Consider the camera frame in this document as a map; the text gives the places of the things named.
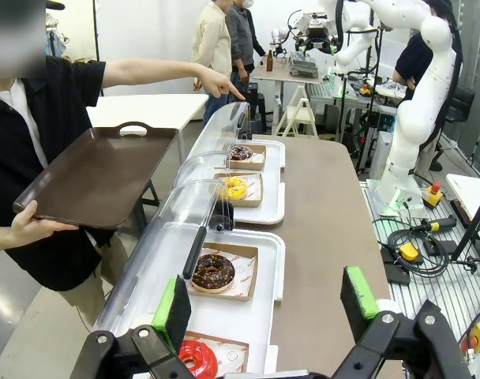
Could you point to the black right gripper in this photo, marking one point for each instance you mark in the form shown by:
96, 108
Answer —
317, 35

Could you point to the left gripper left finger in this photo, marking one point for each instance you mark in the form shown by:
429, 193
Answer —
173, 312

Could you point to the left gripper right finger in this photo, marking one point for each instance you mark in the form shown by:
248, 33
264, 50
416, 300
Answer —
358, 300

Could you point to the cardboard box of chocolate donut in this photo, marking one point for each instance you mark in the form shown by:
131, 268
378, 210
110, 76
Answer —
248, 272

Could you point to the cardboard box of sprinkled donut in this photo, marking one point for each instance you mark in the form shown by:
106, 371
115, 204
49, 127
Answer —
259, 158

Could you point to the dark donut with colourful sprinkles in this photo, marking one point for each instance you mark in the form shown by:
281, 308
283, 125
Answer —
240, 153

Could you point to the brown serving tray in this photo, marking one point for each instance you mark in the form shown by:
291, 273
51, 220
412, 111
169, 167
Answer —
106, 169

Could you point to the aluminium robot base platform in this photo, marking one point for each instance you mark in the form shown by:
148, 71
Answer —
441, 292

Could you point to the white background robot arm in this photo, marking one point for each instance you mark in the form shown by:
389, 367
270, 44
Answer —
358, 49

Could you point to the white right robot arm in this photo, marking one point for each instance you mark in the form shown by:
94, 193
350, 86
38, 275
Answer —
409, 130

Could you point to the person's left forearm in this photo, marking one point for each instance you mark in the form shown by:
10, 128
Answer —
173, 70

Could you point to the red glazed donut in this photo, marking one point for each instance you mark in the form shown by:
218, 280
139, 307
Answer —
204, 355

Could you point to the chocolate donut with nuts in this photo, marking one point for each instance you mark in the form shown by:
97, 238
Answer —
224, 276

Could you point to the cardboard box of red donut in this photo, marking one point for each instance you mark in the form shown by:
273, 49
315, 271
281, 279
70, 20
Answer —
232, 351

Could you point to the person in grey shirt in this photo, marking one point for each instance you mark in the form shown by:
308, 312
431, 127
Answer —
242, 35

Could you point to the person in beige shirt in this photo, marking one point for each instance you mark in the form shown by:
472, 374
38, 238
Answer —
210, 43

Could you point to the yellow glazed donut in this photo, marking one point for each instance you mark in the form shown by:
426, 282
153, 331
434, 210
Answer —
234, 187

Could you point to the cardboard box of yellow donut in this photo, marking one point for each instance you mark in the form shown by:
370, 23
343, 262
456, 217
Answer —
256, 193

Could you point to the person in black shirt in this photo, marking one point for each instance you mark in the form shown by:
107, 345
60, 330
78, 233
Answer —
66, 98

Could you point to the person's left hand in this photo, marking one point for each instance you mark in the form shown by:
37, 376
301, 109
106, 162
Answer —
216, 83

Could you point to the person's right hand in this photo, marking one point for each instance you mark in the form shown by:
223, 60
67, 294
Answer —
25, 229

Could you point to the grey metal rack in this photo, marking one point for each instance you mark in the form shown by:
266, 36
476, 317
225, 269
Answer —
303, 66

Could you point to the brown glass bottle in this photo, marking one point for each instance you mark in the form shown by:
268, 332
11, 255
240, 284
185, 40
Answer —
269, 62

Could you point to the white height-adjustable desk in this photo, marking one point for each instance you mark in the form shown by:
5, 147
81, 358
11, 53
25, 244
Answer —
281, 77

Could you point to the metal workbench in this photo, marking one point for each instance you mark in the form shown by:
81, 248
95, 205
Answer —
323, 92

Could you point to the clear plastic display cover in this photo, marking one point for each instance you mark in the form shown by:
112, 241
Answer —
212, 134
161, 245

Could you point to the white step stool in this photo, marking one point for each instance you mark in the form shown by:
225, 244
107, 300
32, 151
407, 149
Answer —
299, 114

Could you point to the black plastic stool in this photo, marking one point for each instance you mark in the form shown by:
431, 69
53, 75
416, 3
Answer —
257, 104

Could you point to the white display tray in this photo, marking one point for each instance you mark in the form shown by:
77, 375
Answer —
273, 185
271, 268

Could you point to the bystander in black clothes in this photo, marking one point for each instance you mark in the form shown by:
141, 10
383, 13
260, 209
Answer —
407, 63

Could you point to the white controller box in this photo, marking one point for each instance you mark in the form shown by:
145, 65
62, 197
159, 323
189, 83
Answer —
381, 154

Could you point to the black tripod leg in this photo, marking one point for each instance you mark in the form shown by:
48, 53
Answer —
475, 215

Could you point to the white side table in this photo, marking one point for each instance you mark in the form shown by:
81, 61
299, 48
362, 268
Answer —
471, 189

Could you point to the black office chair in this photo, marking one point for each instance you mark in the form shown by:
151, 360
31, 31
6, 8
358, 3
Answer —
461, 104

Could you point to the white rectangular table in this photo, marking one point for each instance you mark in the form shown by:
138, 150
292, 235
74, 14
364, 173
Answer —
145, 110

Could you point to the black light stand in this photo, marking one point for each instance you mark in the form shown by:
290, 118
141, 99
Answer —
96, 39

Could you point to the hanging clothes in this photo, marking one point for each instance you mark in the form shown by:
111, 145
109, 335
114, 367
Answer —
54, 39

